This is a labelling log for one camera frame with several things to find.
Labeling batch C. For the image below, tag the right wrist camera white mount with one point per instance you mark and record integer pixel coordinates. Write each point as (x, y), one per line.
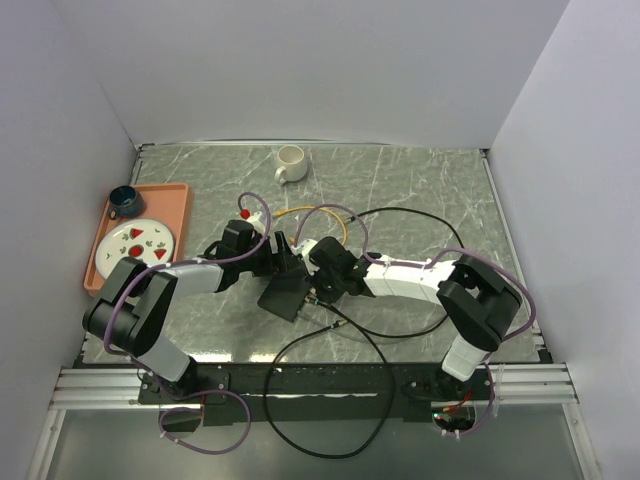
(303, 250)

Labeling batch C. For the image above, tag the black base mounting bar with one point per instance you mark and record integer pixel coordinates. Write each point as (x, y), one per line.
(231, 393)

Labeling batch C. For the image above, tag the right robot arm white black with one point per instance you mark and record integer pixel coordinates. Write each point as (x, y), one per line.
(475, 295)

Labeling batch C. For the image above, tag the white watermelon pattern plate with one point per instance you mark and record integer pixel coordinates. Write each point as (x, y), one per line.
(142, 239)

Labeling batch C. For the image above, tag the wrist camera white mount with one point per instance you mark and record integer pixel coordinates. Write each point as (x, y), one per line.
(303, 250)
(253, 221)

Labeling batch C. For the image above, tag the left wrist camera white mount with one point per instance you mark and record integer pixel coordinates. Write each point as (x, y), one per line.
(253, 221)

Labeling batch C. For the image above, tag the black network switch box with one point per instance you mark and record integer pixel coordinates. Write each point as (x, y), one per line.
(284, 296)

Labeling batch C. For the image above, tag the dark blue cup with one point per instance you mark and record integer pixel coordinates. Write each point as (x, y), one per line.
(125, 202)

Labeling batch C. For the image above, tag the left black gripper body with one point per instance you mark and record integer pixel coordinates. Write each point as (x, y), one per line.
(265, 262)

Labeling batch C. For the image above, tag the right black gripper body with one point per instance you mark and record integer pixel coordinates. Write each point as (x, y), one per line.
(326, 284)

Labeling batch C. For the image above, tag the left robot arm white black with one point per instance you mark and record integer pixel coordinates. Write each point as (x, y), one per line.
(129, 311)

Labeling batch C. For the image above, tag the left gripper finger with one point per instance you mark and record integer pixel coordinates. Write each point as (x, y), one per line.
(290, 265)
(283, 246)

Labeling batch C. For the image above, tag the white ceramic mug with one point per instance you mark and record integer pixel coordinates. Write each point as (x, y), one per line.
(291, 164)

